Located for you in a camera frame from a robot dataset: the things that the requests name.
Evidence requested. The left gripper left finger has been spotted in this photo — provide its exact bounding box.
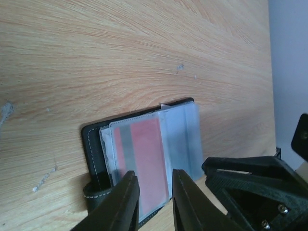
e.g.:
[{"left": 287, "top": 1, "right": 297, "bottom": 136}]
[{"left": 72, "top": 170, "right": 140, "bottom": 231}]

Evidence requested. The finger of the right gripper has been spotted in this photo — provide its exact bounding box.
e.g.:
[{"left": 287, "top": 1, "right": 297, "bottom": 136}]
[{"left": 202, "top": 156, "right": 308, "bottom": 231}]

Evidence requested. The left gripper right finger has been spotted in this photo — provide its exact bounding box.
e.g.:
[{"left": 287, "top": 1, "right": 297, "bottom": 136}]
[{"left": 172, "top": 169, "right": 242, "bottom": 231}]

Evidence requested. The black leather card holder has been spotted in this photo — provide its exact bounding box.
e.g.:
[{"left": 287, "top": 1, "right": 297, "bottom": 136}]
[{"left": 81, "top": 98, "right": 204, "bottom": 226}]

